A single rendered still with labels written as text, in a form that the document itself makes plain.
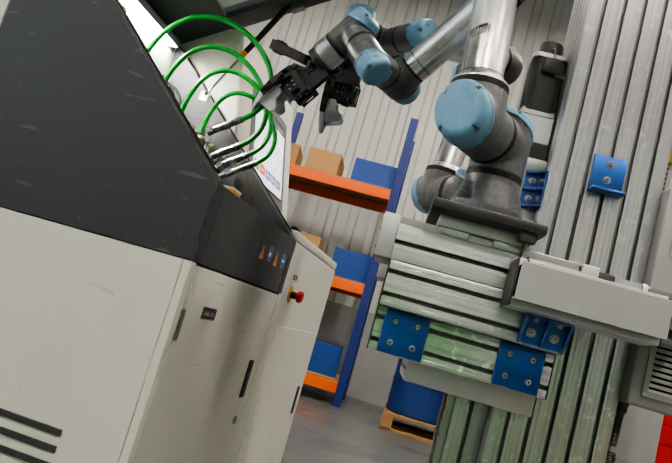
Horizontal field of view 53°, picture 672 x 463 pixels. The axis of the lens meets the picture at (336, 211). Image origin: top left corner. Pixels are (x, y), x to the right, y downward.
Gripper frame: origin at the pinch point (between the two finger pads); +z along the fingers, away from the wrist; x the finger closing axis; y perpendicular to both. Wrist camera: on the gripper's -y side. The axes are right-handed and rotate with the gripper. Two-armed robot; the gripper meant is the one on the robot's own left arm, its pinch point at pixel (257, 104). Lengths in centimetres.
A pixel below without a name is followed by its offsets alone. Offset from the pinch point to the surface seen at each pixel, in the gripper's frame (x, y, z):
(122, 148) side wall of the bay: -41.4, 9.5, 14.4
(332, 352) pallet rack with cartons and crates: 485, 12, 243
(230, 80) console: 31.8, -28.8, 14.5
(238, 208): -23.5, 27.7, 7.8
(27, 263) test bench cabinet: -49, 19, 40
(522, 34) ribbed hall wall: 718, -205, -97
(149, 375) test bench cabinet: -46, 51, 29
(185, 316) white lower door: -38, 44, 22
